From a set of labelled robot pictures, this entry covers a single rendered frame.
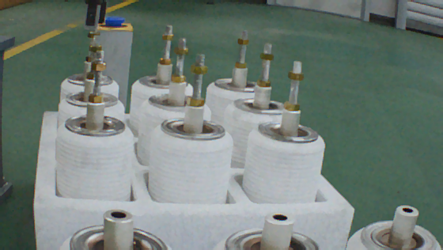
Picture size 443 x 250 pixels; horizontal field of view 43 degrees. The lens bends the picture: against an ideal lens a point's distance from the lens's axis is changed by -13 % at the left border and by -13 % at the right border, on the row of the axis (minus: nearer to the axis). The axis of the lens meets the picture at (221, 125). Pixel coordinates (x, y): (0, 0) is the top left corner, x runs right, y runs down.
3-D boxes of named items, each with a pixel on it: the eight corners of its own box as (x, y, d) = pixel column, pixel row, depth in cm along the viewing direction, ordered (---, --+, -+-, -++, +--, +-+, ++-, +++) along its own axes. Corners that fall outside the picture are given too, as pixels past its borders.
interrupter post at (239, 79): (236, 90, 99) (238, 69, 98) (227, 86, 101) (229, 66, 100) (248, 89, 100) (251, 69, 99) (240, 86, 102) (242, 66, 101)
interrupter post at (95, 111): (81, 128, 72) (81, 100, 71) (93, 124, 74) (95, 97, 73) (94, 133, 71) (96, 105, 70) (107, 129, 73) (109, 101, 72)
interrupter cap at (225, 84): (232, 95, 95) (232, 90, 95) (204, 83, 101) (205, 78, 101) (272, 93, 100) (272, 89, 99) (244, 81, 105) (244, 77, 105)
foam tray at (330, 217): (45, 324, 70) (33, 204, 65) (44, 206, 106) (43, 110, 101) (325, 320, 80) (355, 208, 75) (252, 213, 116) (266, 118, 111)
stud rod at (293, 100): (285, 122, 78) (292, 61, 76) (287, 120, 79) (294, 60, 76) (293, 123, 77) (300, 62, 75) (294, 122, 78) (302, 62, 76)
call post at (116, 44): (85, 195, 114) (94, 30, 105) (84, 182, 121) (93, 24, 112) (121, 198, 116) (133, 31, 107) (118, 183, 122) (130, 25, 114)
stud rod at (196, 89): (188, 119, 75) (195, 54, 72) (190, 116, 75) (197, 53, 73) (197, 120, 74) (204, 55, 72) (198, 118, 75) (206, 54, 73)
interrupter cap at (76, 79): (123, 84, 95) (123, 80, 95) (85, 90, 89) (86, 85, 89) (92, 75, 100) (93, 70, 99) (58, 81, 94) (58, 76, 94)
